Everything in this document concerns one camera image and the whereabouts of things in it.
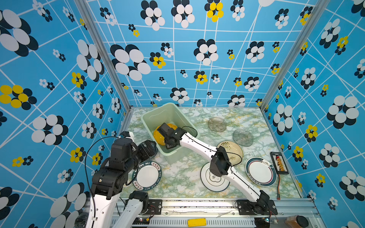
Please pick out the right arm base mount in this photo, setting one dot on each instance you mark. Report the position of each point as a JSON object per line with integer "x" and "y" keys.
{"x": 246, "y": 207}

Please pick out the clear glass plate far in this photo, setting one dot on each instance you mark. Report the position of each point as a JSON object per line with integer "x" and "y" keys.
{"x": 217, "y": 124}

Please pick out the white plate green lettered rim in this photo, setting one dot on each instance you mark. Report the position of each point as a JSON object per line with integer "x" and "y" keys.
{"x": 148, "y": 176}

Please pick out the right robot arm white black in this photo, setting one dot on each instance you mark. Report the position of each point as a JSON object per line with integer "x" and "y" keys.
{"x": 220, "y": 165}

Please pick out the light green plastic bin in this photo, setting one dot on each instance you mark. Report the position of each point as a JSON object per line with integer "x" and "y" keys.
{"x": 172, "y": 115}

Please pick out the white plate black emblem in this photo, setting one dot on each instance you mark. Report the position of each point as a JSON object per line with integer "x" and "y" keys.
{"x": 211, "y": 181}

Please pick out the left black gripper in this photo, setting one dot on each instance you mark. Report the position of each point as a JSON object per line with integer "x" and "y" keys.
{"x": 147, "y": 153}

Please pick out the clear glass plate right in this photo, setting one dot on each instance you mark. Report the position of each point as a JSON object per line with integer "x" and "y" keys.
{"x": 243, "y": 137}

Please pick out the yellow dotted plate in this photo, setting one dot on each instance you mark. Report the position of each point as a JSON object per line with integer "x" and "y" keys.
{"x": 158, "y": 137}

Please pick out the white plate striped green rim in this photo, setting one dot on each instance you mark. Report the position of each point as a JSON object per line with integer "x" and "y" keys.
{"x": 261, "y": 172}

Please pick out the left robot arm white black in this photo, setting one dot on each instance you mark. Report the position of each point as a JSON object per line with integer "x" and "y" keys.
{"x": 109, "y": 180}

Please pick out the yellow tag on rail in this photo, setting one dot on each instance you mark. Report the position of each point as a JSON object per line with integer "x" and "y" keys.
{"x": 197, "y": 222}

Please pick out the beige bowl plate with leaves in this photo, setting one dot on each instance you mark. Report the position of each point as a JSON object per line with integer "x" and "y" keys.
{"x": 233, "y": 150}

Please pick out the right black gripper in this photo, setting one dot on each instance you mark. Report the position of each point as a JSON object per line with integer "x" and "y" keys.
{"x": 168, "y": 146}

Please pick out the aluminium front rail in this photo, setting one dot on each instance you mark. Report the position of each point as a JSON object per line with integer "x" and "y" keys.
{"x": 219, "y": 213}

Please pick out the brown jar black lid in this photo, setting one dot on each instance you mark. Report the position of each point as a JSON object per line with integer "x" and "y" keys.
{"x": 297, "y": 221}

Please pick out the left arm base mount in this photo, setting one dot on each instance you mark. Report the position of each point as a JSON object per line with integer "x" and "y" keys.
{"x": 154, "y": 207}

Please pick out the black battery charger box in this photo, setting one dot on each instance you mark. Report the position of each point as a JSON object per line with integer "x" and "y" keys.
{"x": 278, "y": 163}

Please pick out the clear glass plate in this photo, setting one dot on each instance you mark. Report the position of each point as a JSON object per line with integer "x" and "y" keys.
{"x": 243, "y": 137}
{"x": 217, "y": 124}

